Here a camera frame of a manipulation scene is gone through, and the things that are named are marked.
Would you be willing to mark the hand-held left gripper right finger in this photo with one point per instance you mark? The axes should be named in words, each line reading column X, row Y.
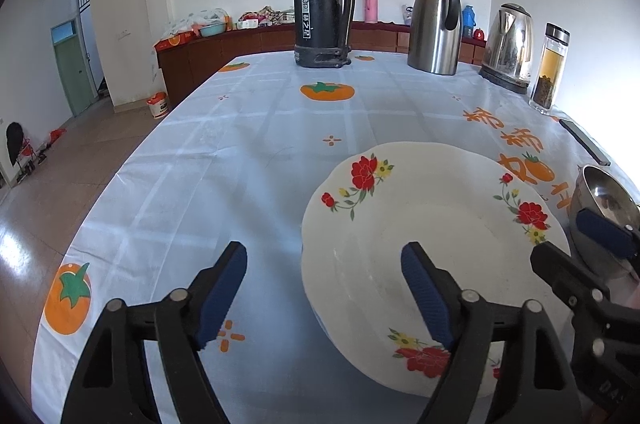
column 425, row 289

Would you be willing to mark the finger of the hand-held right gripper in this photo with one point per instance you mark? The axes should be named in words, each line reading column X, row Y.
column 565, row 271
column 600, row 229

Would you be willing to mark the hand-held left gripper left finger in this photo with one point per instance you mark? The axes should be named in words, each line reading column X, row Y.
column 222, row 289

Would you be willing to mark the stainless steel bowl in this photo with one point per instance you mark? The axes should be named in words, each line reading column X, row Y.
column 600, row 194

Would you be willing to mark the red flower white plate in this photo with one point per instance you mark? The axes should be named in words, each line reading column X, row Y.
column 425, row 204

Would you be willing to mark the black smartphone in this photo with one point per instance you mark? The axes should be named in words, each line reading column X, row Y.
column 582, row 139

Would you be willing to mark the orange fruit print tablecloth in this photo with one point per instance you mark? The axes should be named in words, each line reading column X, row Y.
column 200, row 179

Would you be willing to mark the glass tea bottle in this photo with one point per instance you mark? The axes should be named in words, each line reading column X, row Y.
column 549, row 74

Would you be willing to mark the white plastic bucket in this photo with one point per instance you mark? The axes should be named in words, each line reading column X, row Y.
column 158, row 106

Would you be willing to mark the steel electric kettle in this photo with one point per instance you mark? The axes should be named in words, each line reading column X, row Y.
column 507, row 49

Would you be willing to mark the red plastic bag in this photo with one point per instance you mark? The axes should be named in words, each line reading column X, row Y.
column 56, row 135

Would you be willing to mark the red apple ornament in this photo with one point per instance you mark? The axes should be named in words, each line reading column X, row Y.
column 478, row 34

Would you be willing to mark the brown wooden sideboard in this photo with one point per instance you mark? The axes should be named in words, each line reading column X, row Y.
column 200, row 59

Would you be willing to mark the blue thermos flask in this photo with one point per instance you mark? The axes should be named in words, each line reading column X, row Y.
column 467, row 21

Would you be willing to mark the orange cardboard box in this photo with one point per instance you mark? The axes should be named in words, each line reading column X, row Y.
column 177, row 39

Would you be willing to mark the black garment on chair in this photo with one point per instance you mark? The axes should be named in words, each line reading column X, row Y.
column 15, row 139

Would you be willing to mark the green door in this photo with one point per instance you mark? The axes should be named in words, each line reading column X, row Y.
column 72, row 79

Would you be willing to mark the teal plastic basin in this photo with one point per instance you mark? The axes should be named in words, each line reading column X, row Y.
column 212, row 29

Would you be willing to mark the clear plastic bag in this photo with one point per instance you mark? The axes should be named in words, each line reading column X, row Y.
column 192, row 18

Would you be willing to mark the black thermos jug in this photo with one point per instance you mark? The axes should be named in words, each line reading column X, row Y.
column 312, row 29

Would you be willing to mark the white printed packet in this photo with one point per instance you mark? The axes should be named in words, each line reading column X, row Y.
column 408, row 14

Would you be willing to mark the patterned cloth bundle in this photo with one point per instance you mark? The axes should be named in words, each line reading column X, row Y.
column 265, row 16

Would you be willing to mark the pink thermos flask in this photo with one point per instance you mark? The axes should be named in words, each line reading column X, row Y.
column 370, row 6

